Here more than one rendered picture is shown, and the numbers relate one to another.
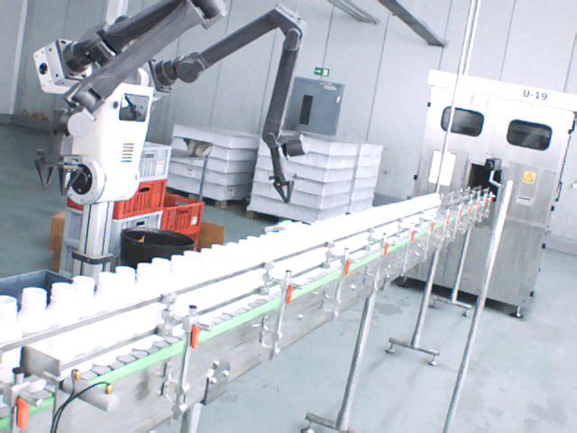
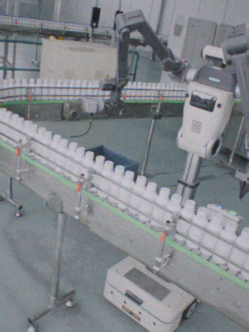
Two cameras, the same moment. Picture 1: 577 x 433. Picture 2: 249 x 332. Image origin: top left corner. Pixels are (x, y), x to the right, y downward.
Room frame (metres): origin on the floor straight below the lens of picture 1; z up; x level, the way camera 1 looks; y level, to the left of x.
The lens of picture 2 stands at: (2.07, -1.37, 1.80)
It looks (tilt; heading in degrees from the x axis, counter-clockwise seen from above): 24 degrees down; 102
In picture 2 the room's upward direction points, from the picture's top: 10 degrees clockwise
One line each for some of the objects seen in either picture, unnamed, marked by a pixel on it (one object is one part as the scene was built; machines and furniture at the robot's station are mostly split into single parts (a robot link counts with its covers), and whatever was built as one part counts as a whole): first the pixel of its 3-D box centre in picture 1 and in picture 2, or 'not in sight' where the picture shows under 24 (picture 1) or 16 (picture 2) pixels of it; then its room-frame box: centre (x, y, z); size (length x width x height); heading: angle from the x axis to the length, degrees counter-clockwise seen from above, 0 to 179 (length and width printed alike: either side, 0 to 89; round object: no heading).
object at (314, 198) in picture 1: (305, 179); not in sight; (8.94, -0.23, 0.59); 1.24 x 1.03 x 1.17; 159
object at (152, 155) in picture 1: (122, 159); not in sight; (4.21, 1.08, 1.00); 0.61 x 0.41 x 0.22; 164
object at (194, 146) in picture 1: (196, 152); not in sight; (7.13, 1.03, 0.85); 0.36 x 0.12 x 0.27; 67
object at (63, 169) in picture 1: (62, 175); (111, 109); (1.54, 0.54, 1.26); 0.07 x 0.07 x 0.09; 65
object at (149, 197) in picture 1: (118, 191); not in sight; (4.22, 1.08, 0.78); 0.61 x 0.41 x 0.22; 164
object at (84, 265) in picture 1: (87, 309); (181, 208); (2.06, 0.59, 0.74); 0.11 x 0.11 x 0.40; 67
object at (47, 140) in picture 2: (175, 295); (47, 147); (1.33, 0.19, 1.08); 0.06 x 0.06 x 0.17
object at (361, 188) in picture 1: (337, 174); not in sight; (10.43, -0.76, 0.59); 1.25 x 1.03 x 1.17; 158
